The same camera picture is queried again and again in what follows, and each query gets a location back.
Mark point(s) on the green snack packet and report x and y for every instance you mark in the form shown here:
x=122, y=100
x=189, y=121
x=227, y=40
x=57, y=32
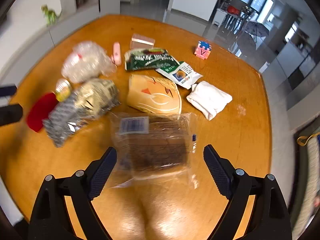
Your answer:
x=141, y=59

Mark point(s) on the green toy dinosaur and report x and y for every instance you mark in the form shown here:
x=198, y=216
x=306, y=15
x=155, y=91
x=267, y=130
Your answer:
x=50, y=15

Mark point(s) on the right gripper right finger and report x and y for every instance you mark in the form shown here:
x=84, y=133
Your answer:
x=269, y=217

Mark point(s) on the white cloth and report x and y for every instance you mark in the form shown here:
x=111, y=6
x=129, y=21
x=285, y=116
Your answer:
x=208, y=99

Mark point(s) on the orange paper bread bag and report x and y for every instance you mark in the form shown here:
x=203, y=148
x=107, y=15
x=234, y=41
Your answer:
x=155, y=95

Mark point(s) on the silver foil printed bag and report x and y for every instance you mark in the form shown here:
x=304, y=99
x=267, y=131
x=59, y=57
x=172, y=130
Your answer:
x=86, y=103

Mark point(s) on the red table tennis paddle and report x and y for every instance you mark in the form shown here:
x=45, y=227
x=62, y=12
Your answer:
x=40, y=111

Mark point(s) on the yellow foil lid cup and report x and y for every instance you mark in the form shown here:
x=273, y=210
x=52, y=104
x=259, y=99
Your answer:
x=63, y=90

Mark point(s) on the pink small case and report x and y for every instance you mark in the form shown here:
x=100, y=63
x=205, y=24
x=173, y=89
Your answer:
x=116, y=55

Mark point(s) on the white sideboard cabinet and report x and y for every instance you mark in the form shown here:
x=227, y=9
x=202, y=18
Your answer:
x=32, y=51

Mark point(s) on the clear bread wrapper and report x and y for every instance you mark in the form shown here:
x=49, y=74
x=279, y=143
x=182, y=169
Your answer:
x=153, y=149

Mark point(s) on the colourful foam puzzle cube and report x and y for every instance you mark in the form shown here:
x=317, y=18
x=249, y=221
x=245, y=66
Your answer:
x=203, y=50

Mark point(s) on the plastic bag with red print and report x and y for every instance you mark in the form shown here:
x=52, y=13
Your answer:
x=87, y=60

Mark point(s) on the red chair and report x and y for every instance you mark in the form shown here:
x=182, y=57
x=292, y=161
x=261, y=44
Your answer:
x=234, y=10

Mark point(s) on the clear plastic cup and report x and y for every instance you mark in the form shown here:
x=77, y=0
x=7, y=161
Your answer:
x=141, y=42

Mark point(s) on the white snack sachet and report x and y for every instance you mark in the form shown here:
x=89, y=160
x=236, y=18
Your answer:
x=183, y=74

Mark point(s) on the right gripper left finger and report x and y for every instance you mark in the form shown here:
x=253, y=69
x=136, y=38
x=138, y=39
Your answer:
x=50, y=218

